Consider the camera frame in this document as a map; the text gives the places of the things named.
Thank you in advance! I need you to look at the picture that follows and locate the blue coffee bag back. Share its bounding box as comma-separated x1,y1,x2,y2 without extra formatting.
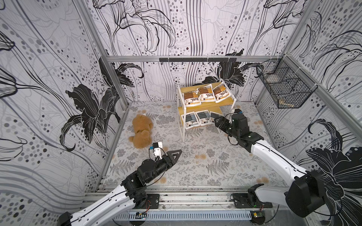
209,111,223,123

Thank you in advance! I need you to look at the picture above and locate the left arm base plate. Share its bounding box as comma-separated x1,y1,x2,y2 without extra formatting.
134,194,160,211

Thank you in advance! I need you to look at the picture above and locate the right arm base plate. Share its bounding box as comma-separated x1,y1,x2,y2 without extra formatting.
230,193,273,210

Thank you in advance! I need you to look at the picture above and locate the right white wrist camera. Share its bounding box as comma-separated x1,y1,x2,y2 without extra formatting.
233,109,243,115

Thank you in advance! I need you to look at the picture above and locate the black wire basket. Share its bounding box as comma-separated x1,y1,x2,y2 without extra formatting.
256,56,318,109

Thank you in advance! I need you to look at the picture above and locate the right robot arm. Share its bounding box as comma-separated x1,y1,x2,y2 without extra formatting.
214,111,326,218

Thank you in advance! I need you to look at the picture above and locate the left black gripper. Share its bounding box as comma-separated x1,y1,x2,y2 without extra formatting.
144,151,183,184

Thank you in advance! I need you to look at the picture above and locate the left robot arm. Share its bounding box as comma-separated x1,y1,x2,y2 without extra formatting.
57,150,183,226

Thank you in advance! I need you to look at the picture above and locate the black wall bar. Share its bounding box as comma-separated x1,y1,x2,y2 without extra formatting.
159,57,237,62

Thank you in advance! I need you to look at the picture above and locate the grey slotted cable duct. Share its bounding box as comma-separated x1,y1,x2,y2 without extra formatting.
114,211,252,221

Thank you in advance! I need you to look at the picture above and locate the blue coffee bag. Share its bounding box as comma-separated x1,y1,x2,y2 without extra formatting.
181,112,200,130
209,111,223,123
195,110,211,126

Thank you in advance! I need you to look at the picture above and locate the brown coffee bag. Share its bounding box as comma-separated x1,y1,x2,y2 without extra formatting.
183,90,201,107
213,83,231,103
197,84,216,103

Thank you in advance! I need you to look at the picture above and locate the brown teddy bear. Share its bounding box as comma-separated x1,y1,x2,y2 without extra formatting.
129,114,153,149

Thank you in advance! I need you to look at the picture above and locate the white wooden two-tier shelf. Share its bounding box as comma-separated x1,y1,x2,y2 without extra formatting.
176,79,236,142

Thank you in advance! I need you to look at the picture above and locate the blue coffee bag top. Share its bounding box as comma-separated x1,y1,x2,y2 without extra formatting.
181,112,200,130

